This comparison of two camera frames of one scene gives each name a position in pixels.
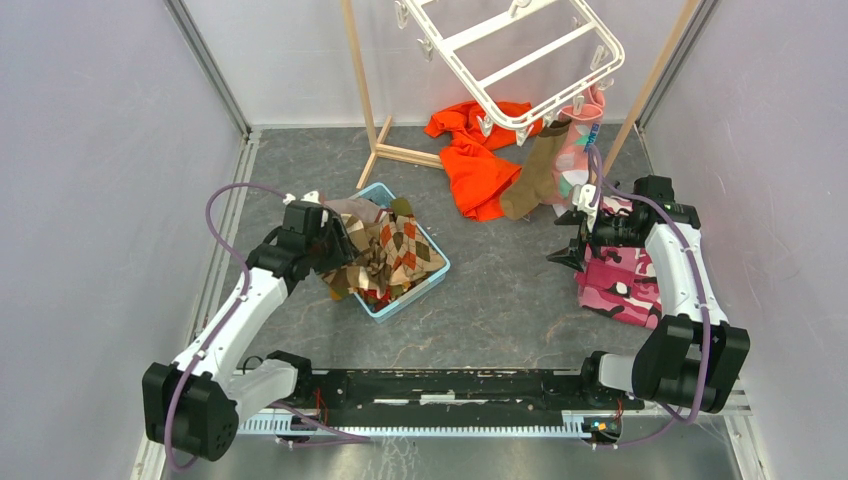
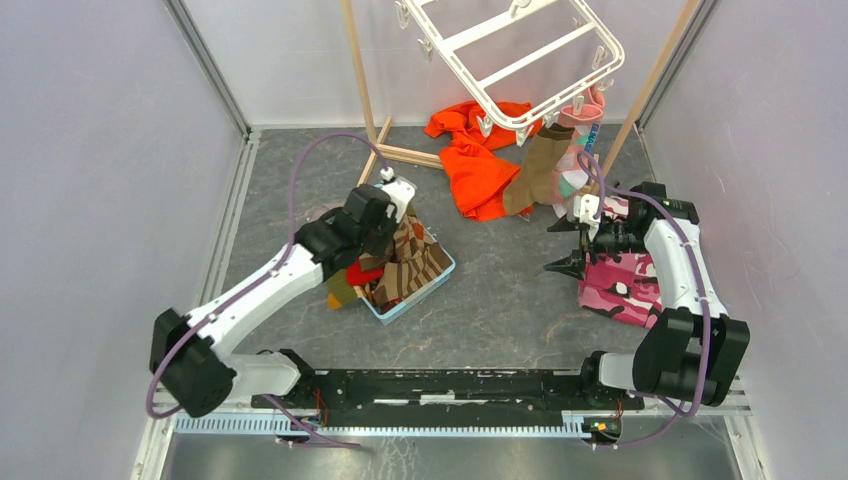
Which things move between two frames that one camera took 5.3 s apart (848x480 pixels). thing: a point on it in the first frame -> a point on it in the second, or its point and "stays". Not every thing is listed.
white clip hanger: x=521 y=62 stays
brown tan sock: x=534 y=183 stays
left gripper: x=344 y=249 -> x=391 y=225
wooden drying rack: x=376 y=148 stays
